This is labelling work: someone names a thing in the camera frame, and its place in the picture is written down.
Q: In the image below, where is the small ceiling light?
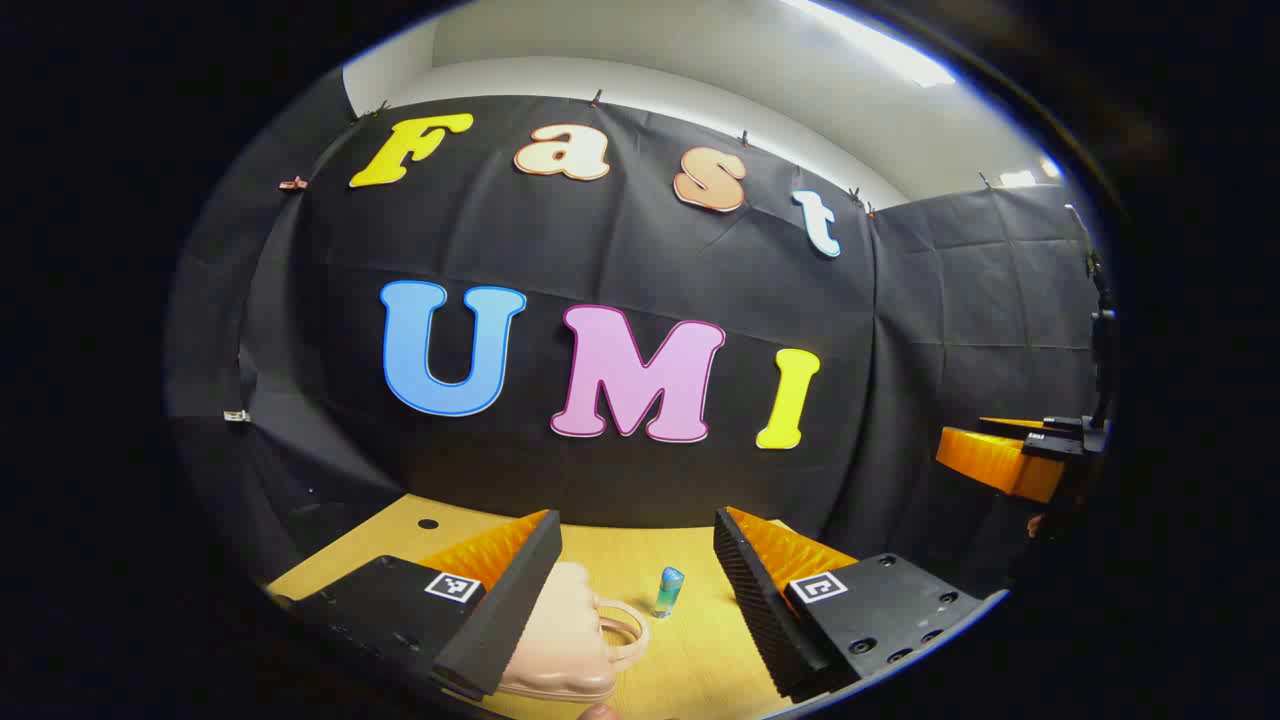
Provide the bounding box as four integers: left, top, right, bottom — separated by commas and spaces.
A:
998, 158, 1063, 191

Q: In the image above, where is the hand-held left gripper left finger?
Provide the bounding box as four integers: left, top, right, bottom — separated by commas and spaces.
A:
270, 508, 564, 699

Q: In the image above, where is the long ceiling light strip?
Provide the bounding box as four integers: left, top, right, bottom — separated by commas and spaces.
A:
780, 0, 958, 90

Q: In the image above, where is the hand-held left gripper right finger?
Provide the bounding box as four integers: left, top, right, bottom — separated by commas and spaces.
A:
713, 505, 991, 704

